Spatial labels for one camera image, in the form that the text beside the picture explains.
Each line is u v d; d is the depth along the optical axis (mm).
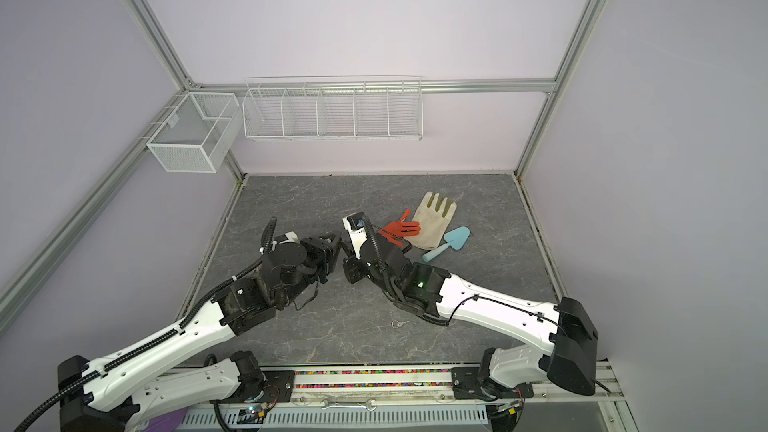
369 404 716
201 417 707
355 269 610
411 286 527
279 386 738
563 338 392
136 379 420
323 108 991
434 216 1076
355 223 578
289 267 500
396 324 831
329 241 647
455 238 1021
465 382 741
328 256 610
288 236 656
